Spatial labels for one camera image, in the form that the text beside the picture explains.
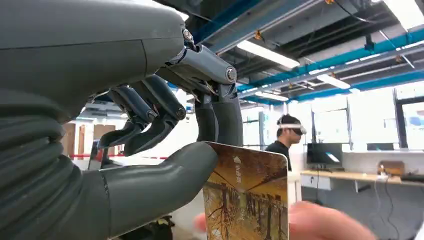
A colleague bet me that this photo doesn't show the long ceiling light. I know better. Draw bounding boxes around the long ceiling light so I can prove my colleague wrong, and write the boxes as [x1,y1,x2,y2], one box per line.
[315,73,352,90]
[236,40,301,70]
[254,91,290,102]

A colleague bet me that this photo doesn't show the black computer monitor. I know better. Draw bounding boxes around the black computer monitor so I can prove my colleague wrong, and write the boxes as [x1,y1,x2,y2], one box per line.
[306,142,344,167]

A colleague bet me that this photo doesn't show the black desk cables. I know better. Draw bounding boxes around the black desk cables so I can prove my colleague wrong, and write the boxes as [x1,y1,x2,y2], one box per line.
[373,180,399,233]

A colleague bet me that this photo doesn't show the person wearing headset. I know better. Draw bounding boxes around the person wearing headset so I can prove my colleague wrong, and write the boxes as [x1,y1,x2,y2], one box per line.
[264,113,308,172]

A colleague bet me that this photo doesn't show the small wooden box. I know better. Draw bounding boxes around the small wooden box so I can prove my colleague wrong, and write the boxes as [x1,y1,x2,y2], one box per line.
[378,160,406,177]

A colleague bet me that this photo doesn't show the red barrier tape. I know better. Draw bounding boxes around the red barrier tape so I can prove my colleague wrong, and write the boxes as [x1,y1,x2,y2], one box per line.
[68,153,169,161]

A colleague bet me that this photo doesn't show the white VR headset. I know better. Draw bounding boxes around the white VR headset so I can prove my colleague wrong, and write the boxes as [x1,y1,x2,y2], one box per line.
[277,122,308,136]

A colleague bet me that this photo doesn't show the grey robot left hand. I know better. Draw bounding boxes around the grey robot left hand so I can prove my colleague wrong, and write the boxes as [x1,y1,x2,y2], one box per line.
[0,0,245,238]

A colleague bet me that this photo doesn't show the pale wooden desk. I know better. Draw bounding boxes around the pale wooden desk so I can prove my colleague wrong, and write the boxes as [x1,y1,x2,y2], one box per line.
[299,169,424,194]

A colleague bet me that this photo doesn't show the person's right hand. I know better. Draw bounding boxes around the person's right hand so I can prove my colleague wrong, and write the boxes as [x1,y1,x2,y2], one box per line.
[193,201,379,240]

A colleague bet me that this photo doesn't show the robot left arm ribbed sleeve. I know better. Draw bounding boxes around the robot left arm ribbed sleeve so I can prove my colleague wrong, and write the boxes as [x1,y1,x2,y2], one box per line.
[0,109,112,240]

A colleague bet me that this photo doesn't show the card with autumn tree print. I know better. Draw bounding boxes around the card with autumn tree print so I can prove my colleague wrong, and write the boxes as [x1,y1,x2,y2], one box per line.
[202,141,290,240]

